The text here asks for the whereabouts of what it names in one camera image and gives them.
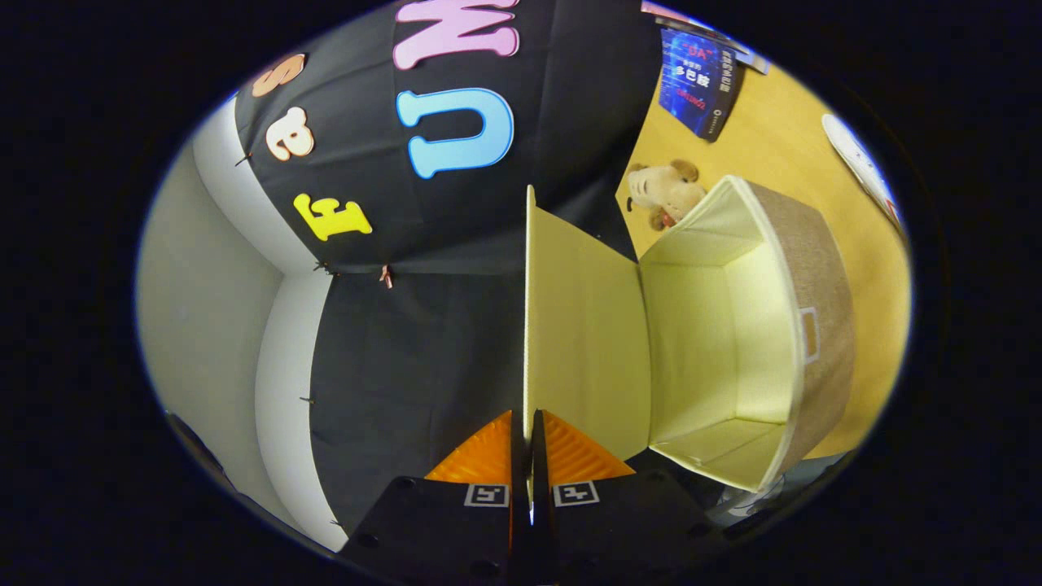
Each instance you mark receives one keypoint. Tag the brown plush dog toy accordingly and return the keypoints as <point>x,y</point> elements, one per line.
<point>663,191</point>

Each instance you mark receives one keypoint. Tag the dark blue book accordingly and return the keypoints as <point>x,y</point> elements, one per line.
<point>696,81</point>

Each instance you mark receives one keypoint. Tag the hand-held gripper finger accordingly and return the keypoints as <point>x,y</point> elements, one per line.
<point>521,545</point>
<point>539,456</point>

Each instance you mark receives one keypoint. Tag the beige fabric storage box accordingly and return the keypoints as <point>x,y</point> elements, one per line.
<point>708,350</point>

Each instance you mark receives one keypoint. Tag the red clip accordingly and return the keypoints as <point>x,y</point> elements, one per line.
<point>386,277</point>

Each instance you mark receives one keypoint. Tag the light blue book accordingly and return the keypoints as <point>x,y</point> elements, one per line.
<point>753,61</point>

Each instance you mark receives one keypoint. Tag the white canvas shoe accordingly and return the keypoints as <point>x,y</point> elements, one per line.
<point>859,163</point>

